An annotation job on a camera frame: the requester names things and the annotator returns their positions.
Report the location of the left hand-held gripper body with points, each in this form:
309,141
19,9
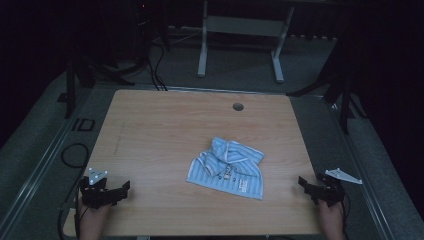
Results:
96,195

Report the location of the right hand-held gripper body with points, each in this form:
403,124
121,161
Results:
328,191

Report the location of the blue striped towel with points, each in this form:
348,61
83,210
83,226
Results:
230,181

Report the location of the person's left hand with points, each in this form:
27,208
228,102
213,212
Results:
93,221

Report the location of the person's right hand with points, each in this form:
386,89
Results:
331,221

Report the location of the black metal stand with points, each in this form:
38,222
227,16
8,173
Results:
345,100
70,90

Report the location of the metal floor rail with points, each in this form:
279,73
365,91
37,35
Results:
226,90
363,186
36,173

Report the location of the white metal desk frame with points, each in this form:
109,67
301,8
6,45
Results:
241,26

